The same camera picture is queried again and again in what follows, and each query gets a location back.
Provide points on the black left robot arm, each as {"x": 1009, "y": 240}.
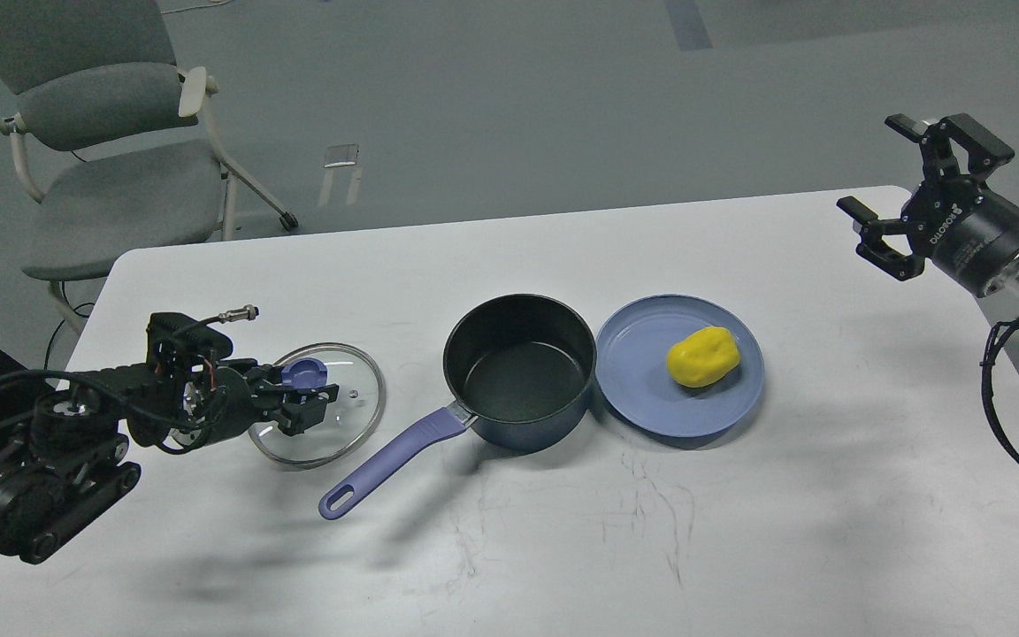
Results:
{"x": 64, "y": 435}

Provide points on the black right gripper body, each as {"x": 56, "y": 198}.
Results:
{"x": 968, "y": 232}

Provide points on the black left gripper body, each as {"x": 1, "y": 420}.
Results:
{"x": 224, "y": 404}

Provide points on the grey office chair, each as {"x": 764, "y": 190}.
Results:
{"x": 89, "y": 72}

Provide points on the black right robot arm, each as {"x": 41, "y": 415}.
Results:
{"x": 953, "y": 219}

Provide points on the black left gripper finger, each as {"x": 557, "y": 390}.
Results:
{"x": 298, "y": 410}
{"x": 301, "y": 377}

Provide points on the blue round plate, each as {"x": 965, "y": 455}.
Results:
{"x": 632, "y": 373}

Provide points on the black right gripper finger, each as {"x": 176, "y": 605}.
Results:
{"x": 873, "y": 230}
{"x": 958, "y": 155}

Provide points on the dark blue saucepan purple handle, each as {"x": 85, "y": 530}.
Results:
{"x": 520, "y": 369}

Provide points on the yellow potato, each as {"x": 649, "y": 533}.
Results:
{"x": 703, "y": 358}

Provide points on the glass lid purple knob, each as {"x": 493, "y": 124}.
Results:
{"x": 348, "y": 422}

